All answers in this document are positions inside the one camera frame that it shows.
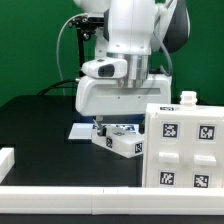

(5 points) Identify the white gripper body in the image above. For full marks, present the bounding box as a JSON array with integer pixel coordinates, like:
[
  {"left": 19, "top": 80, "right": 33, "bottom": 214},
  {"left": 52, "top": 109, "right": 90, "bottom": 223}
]
[{"left": 75, "top": 74, "right": 172, "bottom": 116}]

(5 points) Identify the black cable bundle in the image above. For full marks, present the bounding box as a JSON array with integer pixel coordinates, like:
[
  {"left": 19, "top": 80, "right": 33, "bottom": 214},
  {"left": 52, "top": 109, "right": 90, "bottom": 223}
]
[{"left": 37, "top": 78, "right": 84, "bottom": 97}]

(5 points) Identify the white cabinet door with knob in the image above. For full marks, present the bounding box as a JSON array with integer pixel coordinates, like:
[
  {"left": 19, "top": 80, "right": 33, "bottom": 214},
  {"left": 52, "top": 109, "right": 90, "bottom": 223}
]
[{"left": 186, "top": 116, "right": 224, "bottom": 189}]

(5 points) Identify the white left wall block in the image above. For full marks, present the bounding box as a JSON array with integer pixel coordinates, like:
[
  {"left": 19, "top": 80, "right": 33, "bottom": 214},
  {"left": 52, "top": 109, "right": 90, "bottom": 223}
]
[{"left": 0, "top": 148, "right": 15, "bottom": 183}]

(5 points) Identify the white cabinet body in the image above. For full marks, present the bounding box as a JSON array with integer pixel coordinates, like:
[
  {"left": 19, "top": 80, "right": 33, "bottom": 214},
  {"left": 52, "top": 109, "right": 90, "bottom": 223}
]
[{"left": 142, "top": 91, "right": 224, "bottom": 188}]

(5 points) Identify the white tag sheet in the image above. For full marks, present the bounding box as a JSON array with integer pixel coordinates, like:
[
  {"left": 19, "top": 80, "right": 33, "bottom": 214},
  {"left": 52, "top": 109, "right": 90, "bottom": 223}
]
[{"left": 68, "top": 123, "right": 144, "bottom": 140}]

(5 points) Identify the white cabinet box with tags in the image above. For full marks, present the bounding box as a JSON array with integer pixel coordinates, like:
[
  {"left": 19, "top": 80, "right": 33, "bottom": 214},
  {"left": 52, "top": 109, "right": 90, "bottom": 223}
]
[{"left": 91, "top": 124, "right": 144, "bottom": 158}]

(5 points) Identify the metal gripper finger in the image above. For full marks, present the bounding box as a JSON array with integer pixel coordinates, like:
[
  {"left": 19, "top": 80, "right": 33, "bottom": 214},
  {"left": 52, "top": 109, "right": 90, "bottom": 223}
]
[{"left": 93, "top": 117, "right": 106, "bottom": 136}]

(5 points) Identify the grey cable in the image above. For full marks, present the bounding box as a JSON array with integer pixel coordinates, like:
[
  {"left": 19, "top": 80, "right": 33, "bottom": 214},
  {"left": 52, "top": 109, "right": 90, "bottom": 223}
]
[{"left": 55, "top": 13, "right": 88, "bottom": 96}]

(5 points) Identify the white front wall rail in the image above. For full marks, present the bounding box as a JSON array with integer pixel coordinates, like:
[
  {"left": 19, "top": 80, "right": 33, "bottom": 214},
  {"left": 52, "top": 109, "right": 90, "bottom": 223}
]
[{"left": 0, "top": 186, "right": 224, "bottom": 215}]

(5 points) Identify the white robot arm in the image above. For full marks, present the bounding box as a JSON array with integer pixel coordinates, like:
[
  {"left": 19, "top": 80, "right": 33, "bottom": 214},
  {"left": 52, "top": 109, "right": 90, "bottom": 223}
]
[{"left": 73, "top": 0, "right": 190, "bottom": 136}]

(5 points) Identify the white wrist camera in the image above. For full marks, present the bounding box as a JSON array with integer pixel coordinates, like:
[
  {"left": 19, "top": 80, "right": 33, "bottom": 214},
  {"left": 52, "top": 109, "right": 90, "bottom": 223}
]
[{"left": 81, "top": 57, "right": 128, "bottom": 79}]

